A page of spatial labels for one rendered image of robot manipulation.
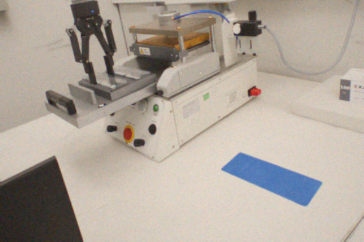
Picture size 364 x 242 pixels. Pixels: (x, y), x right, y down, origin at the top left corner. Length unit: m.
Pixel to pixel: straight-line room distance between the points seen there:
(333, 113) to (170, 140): 0.51
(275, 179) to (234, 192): 0.11
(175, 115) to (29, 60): 1.57
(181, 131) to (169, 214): 0.28
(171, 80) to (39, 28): 1.56
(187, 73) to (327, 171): 0.45
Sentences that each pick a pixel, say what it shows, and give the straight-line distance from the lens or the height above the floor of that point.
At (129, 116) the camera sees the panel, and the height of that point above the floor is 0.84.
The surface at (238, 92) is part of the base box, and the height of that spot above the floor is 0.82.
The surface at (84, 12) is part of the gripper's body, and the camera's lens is 0.86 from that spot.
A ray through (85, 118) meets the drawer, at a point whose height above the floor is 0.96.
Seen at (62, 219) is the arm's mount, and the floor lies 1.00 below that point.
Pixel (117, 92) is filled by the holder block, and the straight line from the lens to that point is 0.85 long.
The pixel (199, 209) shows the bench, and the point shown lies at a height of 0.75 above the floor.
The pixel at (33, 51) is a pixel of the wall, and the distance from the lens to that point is 2.32.
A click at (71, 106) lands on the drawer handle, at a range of 0.83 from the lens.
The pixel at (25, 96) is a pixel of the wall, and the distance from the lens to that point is 2.36.
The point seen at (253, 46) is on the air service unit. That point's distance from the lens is 1.02.
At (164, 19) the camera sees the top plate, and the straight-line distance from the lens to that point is 1.04.
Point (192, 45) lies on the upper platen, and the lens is 1.02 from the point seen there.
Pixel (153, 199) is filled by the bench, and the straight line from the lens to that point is 0.82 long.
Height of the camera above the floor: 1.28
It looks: 20 degrees down
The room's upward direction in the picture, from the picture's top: 9 degrees counter-clockwise
